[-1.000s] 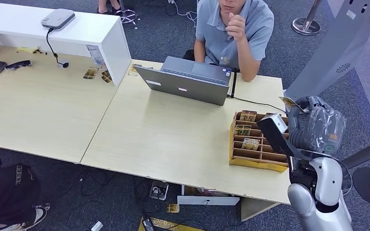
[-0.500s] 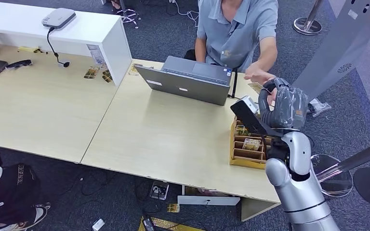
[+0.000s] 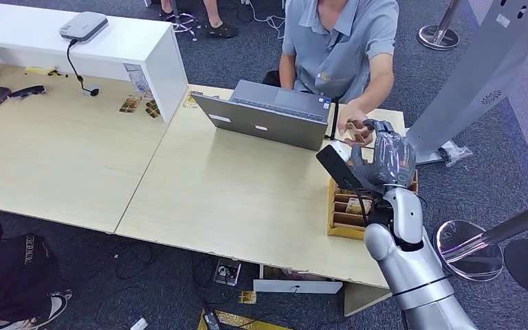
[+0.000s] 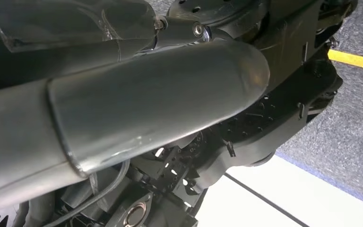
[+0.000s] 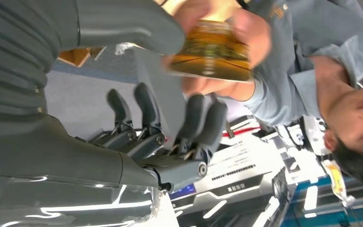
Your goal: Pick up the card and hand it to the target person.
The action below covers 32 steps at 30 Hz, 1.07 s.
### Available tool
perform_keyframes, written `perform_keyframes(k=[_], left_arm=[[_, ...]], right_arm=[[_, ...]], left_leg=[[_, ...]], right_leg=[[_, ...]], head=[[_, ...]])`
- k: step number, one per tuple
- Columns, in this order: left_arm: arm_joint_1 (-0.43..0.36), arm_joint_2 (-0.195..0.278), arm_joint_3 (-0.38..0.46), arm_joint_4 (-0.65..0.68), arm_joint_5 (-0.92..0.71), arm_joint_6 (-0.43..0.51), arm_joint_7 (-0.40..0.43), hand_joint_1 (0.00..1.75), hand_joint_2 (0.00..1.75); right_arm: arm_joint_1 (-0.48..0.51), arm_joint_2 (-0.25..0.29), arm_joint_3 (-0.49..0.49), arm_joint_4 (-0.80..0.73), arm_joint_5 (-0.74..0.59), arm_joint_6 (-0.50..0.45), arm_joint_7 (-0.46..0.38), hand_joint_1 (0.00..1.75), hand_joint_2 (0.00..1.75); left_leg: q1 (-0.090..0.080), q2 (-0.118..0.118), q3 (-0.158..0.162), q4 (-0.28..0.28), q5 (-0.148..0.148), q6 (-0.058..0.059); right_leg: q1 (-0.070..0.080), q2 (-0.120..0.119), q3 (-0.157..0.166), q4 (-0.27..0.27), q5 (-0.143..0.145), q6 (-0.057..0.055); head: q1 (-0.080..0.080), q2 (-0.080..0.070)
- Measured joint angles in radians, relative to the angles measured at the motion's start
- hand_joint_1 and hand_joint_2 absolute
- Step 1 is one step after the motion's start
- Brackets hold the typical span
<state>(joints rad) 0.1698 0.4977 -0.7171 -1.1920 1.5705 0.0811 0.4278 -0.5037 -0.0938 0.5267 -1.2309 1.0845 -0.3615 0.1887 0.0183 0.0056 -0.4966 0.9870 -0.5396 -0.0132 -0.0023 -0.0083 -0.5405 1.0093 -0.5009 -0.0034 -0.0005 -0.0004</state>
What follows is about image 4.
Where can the yellow floor tape strip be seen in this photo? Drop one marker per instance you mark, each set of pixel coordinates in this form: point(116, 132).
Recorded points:
point(356, 60)

